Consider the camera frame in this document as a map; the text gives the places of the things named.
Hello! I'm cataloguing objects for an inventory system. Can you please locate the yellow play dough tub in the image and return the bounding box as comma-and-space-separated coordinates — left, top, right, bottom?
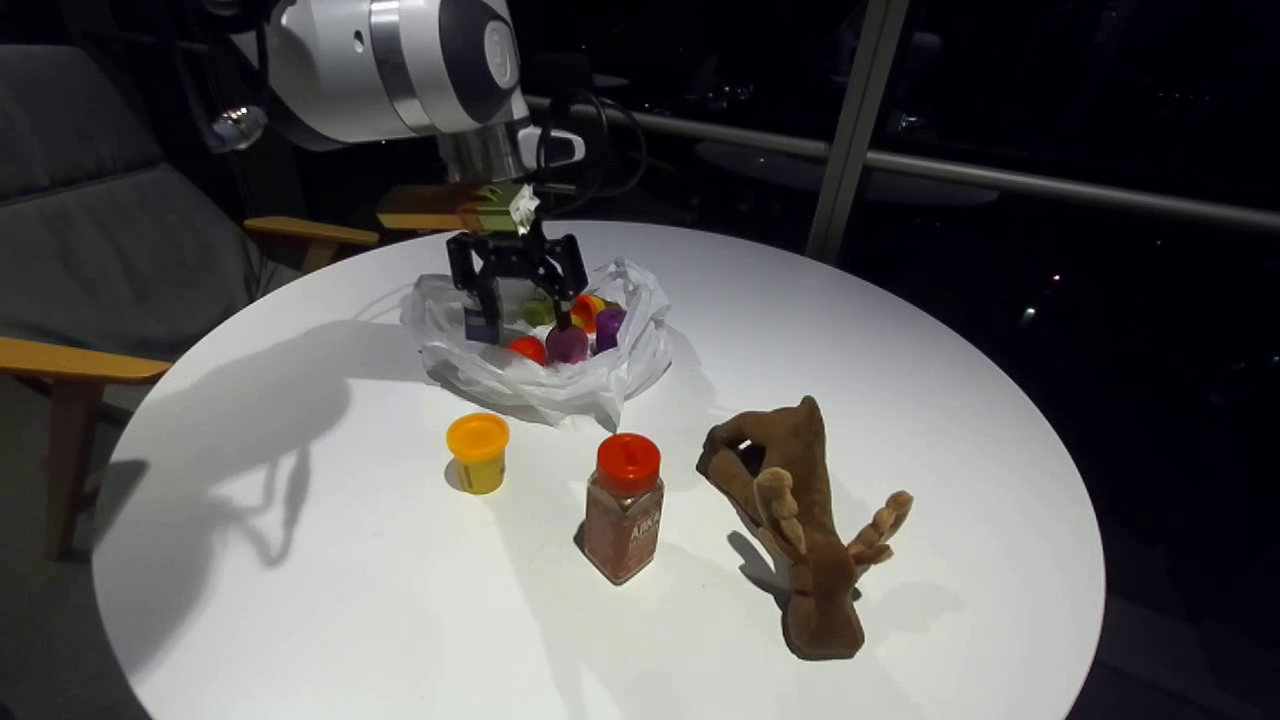
445, 412, 509, 495

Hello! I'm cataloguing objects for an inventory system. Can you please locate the grey armchair with wooden arms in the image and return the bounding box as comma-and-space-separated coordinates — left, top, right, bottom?
0, 43, 381, 556

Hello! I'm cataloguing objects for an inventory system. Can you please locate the red play dough tub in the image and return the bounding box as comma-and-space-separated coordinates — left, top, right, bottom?
509, 336, 548, 365

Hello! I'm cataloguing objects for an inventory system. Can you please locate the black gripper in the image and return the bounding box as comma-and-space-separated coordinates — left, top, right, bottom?
450, 231, 589, 343

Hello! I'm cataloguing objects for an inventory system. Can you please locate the orange play dough tub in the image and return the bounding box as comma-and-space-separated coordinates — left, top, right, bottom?
567, 292, 603, 327

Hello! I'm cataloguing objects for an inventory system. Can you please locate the grey window post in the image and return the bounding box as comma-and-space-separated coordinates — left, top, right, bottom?
803, 0, 912, 259

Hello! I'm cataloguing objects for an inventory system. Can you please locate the white plastic bag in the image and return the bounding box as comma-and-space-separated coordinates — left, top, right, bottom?
401, 259, 673, 429

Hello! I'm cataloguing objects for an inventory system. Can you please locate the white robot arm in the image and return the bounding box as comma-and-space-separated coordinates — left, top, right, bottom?
255, 0, 589, 338

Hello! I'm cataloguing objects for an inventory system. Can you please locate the metal window railing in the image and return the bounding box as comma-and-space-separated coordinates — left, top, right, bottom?
117, 26, 1280, 234

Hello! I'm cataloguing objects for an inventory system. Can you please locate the spice jar with red lid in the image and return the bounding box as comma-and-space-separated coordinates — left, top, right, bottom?
576, 431, 666, 584

